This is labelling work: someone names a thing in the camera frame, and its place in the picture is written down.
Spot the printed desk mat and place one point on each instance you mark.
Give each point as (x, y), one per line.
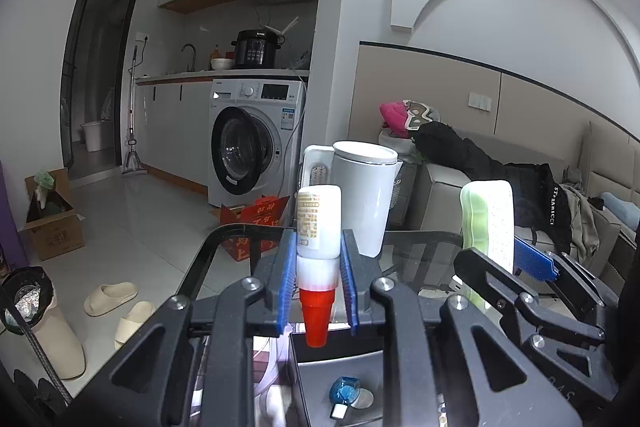
(270, 357)

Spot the pink knit hat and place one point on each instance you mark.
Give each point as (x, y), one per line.
(392, 114)

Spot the white wall switch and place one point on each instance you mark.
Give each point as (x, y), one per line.
(479, 102)

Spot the brown cardboard box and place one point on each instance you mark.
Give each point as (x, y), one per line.
(57, 234)

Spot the white glue bottle red cap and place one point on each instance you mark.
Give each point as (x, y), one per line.
(317, 227)

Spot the blue round clip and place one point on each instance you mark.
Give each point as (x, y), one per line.
(345, 391)

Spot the grey sofa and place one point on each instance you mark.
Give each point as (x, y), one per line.
(440, 202)

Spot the black electric pressure cooker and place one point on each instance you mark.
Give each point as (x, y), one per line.
(255, 49)

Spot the light blue cloth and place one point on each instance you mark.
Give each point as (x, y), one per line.
(622, 207)

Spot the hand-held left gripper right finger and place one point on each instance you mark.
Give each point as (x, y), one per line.
(350, 287)

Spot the white plastic bucket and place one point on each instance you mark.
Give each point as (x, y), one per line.
(92, 137)

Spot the curved kitchen faucet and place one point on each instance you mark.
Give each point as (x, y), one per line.
(190, 52)

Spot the purple rolled mat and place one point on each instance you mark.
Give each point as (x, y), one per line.
(10, 217)

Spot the black jacket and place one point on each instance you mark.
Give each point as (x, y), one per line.
(470, 157)

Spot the grey garment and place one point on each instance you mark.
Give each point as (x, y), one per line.
(585, 217)

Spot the red cardboard box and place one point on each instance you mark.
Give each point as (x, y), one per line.
(262, 212)

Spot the black cardboard storage box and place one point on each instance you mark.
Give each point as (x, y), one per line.
(320, 372)

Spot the dark door frame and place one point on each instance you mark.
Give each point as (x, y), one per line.
(72, 57)

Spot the white lower kitchen cabinets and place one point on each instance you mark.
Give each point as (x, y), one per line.
(170, 127)

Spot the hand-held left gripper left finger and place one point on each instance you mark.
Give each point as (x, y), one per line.
(286, 287)

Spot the white front-load washing machine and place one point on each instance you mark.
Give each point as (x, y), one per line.
(250, 142)

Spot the flat mop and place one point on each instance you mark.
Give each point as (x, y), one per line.
(133, 157)

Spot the white electric kettle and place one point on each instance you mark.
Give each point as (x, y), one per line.
(360, 197)

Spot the white bowl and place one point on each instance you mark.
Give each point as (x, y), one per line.
(221, 64)

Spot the white router antennas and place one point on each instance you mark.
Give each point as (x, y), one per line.
(280, 29)

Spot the beige trash bin black bag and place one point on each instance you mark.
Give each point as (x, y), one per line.
(55, 337)

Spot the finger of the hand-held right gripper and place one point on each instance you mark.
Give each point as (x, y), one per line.
(500, 279)
(535, 259)

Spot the woven laundry basket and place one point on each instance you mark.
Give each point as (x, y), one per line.
(402, 197)

